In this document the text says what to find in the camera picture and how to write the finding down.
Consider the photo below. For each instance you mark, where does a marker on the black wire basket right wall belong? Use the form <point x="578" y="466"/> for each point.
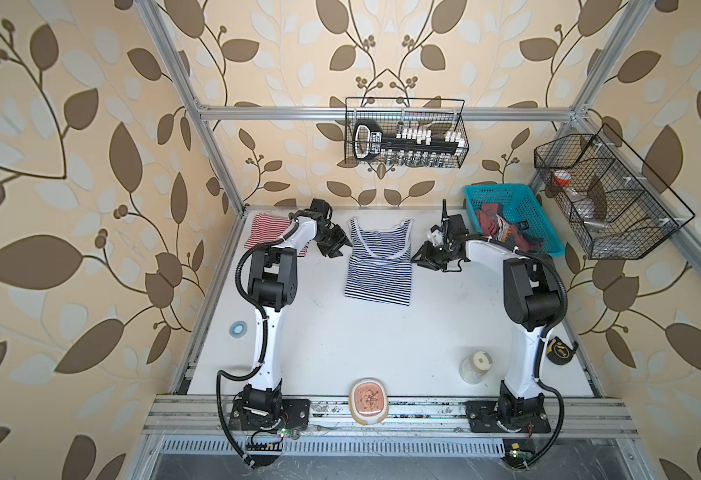
<point x="636" y="208"/>

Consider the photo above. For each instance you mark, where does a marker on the blue tape roll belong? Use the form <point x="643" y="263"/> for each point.
<point x="238" y="329"/>

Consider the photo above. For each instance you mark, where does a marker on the pink oval container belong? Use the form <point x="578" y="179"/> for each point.
<point x="368" y="402"/>

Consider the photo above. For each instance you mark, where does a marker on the black wire basket wall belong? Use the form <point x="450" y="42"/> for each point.
<point x="421" y="111"/>
<point x="636" y="208"/>

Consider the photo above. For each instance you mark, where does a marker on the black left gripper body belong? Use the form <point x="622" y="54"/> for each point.
<point x="331" y="239"/>

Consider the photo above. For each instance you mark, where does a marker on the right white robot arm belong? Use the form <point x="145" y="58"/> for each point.
<point x="535" y="300"/>

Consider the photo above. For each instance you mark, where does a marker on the maroon red garment in basket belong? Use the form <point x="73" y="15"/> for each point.
<point x="492" y="223"/>

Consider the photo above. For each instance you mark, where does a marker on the black wire basket back wall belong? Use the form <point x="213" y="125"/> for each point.
<point x="421" y="111"/>

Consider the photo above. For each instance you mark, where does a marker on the red white striped folded top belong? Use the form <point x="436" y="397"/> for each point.
<point x="267" y="228"/>

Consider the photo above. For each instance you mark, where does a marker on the teal plastic basket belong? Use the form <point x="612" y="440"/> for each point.
<point x="519" y="207"/>

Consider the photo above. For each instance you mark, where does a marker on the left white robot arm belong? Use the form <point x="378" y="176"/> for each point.
<point x="266" y="277"/>

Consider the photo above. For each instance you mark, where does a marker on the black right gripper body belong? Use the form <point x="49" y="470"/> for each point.
<point x="435" y="256"/>

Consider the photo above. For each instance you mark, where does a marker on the black yellow tape measure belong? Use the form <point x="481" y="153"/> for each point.
<point x="560" y="353"/>

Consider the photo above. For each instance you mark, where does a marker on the blue white striped tank top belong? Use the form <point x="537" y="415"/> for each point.
<point x="380" y="268"/>

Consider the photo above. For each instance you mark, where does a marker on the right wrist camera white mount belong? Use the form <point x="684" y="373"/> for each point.
<point x="439" y="236"/>

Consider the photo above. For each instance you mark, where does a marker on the black socket tool set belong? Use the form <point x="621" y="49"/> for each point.
<point x="401" y="143"/>

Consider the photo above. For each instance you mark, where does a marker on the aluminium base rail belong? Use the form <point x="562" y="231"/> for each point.
<point x="414" y="427"/>

